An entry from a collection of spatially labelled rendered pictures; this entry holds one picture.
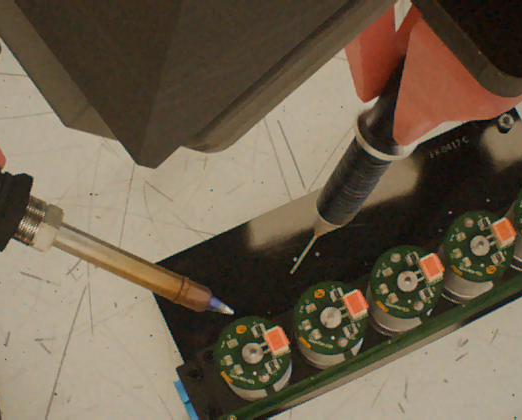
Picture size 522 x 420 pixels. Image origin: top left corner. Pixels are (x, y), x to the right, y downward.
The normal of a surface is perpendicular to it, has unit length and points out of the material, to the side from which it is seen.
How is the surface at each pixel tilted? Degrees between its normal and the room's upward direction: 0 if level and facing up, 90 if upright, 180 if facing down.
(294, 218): 0
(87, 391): 0
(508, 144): 0
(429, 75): 93
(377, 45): 87
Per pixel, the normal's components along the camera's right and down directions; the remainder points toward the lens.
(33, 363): -0.04, -0.25
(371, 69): 0.62, 0.74
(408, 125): -0.79, 0.61
